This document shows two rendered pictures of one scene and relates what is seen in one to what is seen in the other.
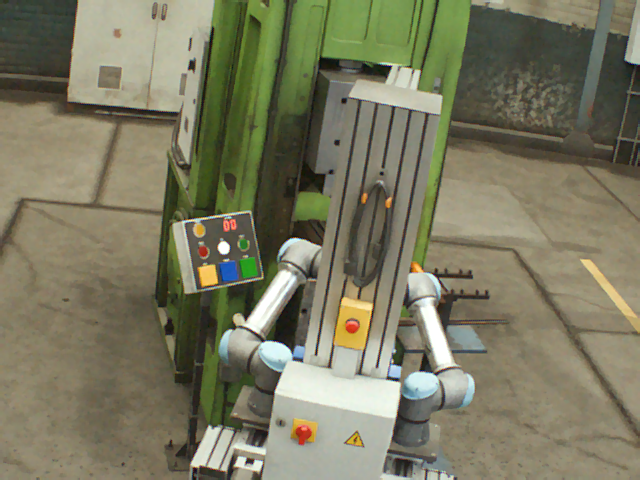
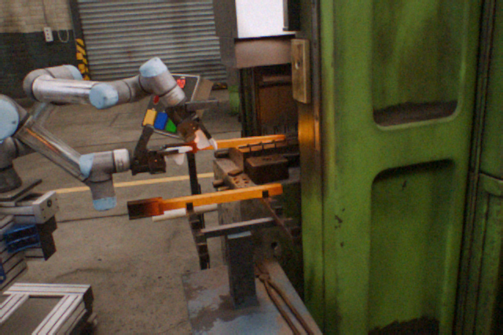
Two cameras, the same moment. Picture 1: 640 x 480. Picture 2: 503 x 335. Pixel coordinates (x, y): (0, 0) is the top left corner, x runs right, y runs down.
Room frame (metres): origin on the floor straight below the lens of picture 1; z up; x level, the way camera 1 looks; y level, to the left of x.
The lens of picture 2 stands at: (4.08, -1.61, 1.42)
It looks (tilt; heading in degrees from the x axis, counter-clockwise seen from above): 19 degrees down; 94
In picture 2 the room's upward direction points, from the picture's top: 4 degrees counter-clockwise
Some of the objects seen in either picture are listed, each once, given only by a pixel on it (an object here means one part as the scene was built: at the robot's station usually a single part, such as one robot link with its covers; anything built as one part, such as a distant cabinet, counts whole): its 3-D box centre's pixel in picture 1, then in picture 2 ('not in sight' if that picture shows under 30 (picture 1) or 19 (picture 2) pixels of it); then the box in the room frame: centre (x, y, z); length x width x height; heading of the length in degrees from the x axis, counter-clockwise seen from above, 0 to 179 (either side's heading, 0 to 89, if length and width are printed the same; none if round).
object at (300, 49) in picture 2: not in sight; (301, 71); (4.17, -0.34, 1.27); 0.09 x 0.02 x 0.17; 109
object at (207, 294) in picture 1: (199, 358); (196, 207); (3.68, 0.41, 0.54); 0.04 x 0.04 x 1.08; 19
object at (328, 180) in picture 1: (332, 169); (285, 46); (4.14, -0.02, 1.32); 0.42 x 0.20 x 0.10; 19
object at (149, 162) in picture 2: not in sight; (147, 160); (3.66, -0.21, 0.99); 0.12 x 0.08 x 0.09; 20
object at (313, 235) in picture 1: (319, 245); (289, 145); (4.14, -0.02, 0.96); 0.42 x 0.20 x 0.09; 19
